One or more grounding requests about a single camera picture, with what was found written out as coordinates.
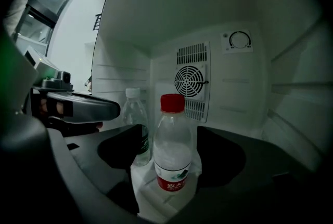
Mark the white fridge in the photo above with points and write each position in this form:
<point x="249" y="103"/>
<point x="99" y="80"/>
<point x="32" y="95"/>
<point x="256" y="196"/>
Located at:
<point x="182" y="2"/>

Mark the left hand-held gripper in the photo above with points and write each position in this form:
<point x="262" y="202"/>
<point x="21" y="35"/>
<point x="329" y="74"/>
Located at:
<point x="56" y="82"/>

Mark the red cap clear plastic bottle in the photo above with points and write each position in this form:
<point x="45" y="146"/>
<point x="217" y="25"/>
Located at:
<point x="171" y="145"/>

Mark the person's left hand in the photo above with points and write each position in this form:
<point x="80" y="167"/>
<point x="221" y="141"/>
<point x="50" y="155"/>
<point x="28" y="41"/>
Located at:
<point x="59" y="107"/>

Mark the black ladder rack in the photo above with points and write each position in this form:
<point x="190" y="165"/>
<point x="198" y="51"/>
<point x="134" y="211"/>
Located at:
<point x="97" y="21"/>

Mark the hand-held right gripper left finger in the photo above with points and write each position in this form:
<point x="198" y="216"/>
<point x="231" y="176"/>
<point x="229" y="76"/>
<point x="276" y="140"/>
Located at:
<point x="86" y="155"/>

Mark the white fridge fan vent panel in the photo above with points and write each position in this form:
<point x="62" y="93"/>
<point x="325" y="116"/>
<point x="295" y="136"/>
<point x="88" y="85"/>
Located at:
<point x="192" y="80"/>

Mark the white cap clear plastic bottle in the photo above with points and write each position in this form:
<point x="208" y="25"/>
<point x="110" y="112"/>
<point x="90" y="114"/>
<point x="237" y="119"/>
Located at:
<point x="136" y="116"/>

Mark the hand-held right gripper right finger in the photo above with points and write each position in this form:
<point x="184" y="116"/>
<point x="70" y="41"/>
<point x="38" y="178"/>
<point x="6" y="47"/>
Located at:
<point x="260" y="163"/>

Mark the white box appliance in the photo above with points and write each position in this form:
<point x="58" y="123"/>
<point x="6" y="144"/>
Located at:
<point x="39" y="60"/>

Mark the white thermostat dial label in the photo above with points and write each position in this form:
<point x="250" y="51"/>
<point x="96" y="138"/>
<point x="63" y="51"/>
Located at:
<point x="238" y="41"/>

